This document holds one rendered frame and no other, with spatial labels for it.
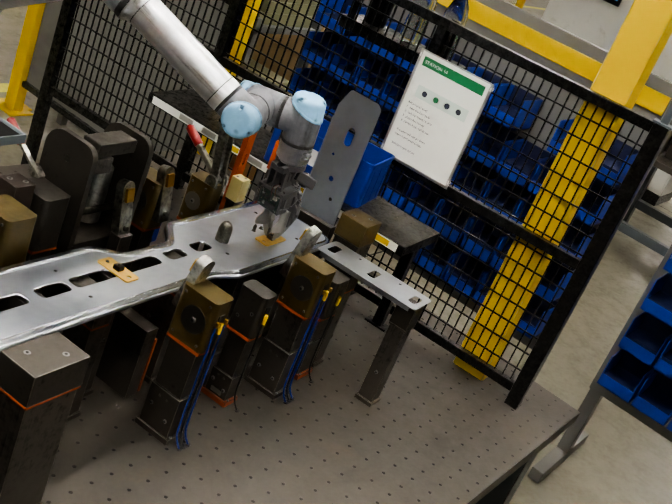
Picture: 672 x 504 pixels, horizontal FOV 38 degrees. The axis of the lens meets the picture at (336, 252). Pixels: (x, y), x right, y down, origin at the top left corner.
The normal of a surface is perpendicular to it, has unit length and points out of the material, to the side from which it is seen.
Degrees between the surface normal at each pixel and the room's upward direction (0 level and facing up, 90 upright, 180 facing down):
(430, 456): 0
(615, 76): 90
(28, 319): 0
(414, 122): 90
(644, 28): 90
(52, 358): 0
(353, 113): 90
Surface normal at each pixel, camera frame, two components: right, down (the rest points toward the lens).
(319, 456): 0.36, -0.85
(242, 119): -0.20, 0.35
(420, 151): -0.50, 0.18
